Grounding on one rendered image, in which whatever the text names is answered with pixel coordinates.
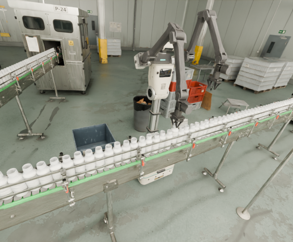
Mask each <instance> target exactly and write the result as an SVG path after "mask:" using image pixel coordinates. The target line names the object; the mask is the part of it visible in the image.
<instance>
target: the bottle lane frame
mask: <svg viewBox="0 0 293 242"><path fill-rule="evenodd" d="M291 111H292V110H291ZM291 111H288V112H285V113H282V114H279V115H281V117H280V116H279V117H278V118H277V119H275V121H274V122H273V125H272V126H274V125H277V124H279V123H282V122H284V121H285V120H286V117H288V116H289V115H290V113H291ZM285 115H286V116H285ZM283 117H284V120H283ZM274 118H275V116H273V117H270V118H267V119H264V120H260V121H258V122H259V123H261V124H258V125H257V126H255V127H254V129H253V130H252V133H251V134H253V133H256V132H259V131H261V130H264V129H266V128H268V127H267V126H269V125H270V124H269V123H272V121H273V119H274ZM292 118H293V113H292V114H291V116H290V117H289V119H288V120H290V119H292ZM268 121H269V123H268ZM267 123H268V124H267ZM266 124H267V126H266ZM253 125H254V123H251V124H248V125H245V126H242V127H239V128H235V129H233V130H232V131H233V132H234V133H231V134H230V136H229V135H228V137H227V139H226V143H225V144H228V143H230V142H233V141H235V140H237V138H238V137H239V135H241V134H243V133H244V136H243V137H246V136H247V134H246V133H245V132H246V131H247V128H248V127H249V129H248V130H249V131H251V129H252V127H253ZM226 134H227V131H226V132H224V133H220V134H217V135H215V136H212V137H209V138H206V139H202V140H200V141H199V140H198V141H197V142H196V144H197V145H198V146H196V145H195V147H194V148H192V151H191V157H194V156H197V155H199V154H202V153H204V152H207V151H209V150H212V149H214V148H217V147H219V146H221V144H220V143H219V141H220V140H221V137H222V136H223V138H222V140H224V139H225V137H226ZM191 145H192V144H188V145H184V146H181V147H178V148H174V149H171V150H169V151H166V152H163V153H159V154H157V155H154V156H150V157H147V158H146V159H145V162H146V164H144V166H143V169H142V172H144V174H143V176H145V175H147V174H150V173H152V172H155V171H157V170H160V169H163V168H165V167H168V166H170V165H173V164H176V163H178V162H181V161H183V160H186V158H187V157H186V155H185V153H186V152H187V151H186V150H187V148H189V149H188V152H189V151H190V148H191ZM191 157H190V158H191ZM139 164H141V162H140V160H139V161H137V160H136V162H131V163H130V164H126V165H124V166H122V165H121V166H120V167H118V168H116V167H115V168H114V169H110V168H109V170H108V171H104V170H103V172H102V173H98V172H97V174H96V175H93V176H92V174H91V176H90V177H87V178H86V177H85V178H84V179H81V180H79V179H78V180H77V181H74V182H72V181H71V183H69V186H68V189H69V192H70V188H72V187H73V192H74V196H73V197H74V202H77V201H80V200H82V199H85V198H88V197H90V196H93V195H95V194H98V193H100V192H103V191H104V185H105V184H106V183H109V182H112V181H114V180H117V181H118V185H121V184H124V183H126V182H129V181H132V180H134V179H137V178H139ZM70 196H71V192H70ZM67 205H69V201H68V198H67V194H66V192H65V189H64V188H62V186H60V187H57V185H56V188H54V189H51V190H49V188H48V190H47V191H44V192H41V191H39V193H38V194H35V195H32V193H31V196H29V197H26V198H23V196H22V199H20V200H17V201H14V199H13V201H12V202H11V203H8V204H4V202H3V204H2V205H1V206H0V231H2V230H4V229H7V228H10V227H12V226H15V225H17V224H20V223H23V222H25V221H28V220H30V219H33V218H36V217H38V216H41V215H43V214H46V213H48V212H51V211H53V210H56V209H59V208H61V207H64V206H67Z"/></svg>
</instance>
